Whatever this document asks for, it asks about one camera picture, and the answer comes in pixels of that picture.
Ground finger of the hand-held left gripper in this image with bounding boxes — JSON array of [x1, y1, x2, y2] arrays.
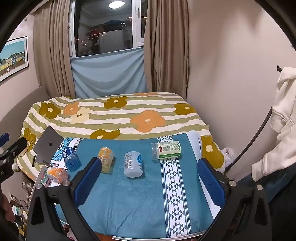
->
[[0, 133, 10, 148], [0, 137, 27, 165]]

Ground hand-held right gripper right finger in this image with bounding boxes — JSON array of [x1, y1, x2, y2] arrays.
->
[[197, 157, 273, 241]]

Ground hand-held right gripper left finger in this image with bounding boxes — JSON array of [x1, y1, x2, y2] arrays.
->
[[26, 157, 102, 235]]

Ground clear blue cup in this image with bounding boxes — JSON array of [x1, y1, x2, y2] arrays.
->
[[62, 146, 82, 172]]

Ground clear orange cup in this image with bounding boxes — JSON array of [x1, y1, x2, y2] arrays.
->
[[47, 167, 69, 184]]

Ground clear cup with yellow label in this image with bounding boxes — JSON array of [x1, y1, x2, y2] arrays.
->
[[97, 147, 115, 174]]

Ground white cup with blue label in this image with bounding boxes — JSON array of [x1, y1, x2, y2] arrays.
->
[[124, 151, 144, 178]]

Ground clear cup with green label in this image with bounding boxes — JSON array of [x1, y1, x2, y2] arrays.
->
[[151, 140, 182, 160]]

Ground person's left hand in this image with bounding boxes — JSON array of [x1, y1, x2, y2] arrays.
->
[[0, 192, 15, 223]]

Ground grey laptop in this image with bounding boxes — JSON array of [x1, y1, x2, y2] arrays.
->
[[33, 126, 66, 166]]

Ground white plastic bag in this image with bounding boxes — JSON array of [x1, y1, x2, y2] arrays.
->
[[220, 147, 235, 168]]

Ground blue patterned tablecloth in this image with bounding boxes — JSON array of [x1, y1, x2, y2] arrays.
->
[[50, 133, 223, 240]]

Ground white hoodie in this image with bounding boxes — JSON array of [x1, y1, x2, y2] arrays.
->
[[251, 66, 296, 182]]

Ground striped floral blanket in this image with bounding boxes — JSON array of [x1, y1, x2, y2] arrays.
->
[[17, 92, 226, 184]]

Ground beige curtain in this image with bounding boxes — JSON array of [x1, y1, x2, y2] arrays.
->
[[143, 0, 191, 99], [32, 0, 78, 99]]

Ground light blue cloth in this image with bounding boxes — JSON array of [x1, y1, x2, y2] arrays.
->
[[70, 47, 149, 99]]

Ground window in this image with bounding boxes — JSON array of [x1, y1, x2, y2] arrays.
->
[[69, 0, 149, 57]]

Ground black curved cable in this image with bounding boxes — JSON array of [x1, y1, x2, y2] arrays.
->
[[225, 105, 273, 171]]

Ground wall poster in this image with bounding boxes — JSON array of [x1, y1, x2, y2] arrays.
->
[[0, 36, 29, 83]]

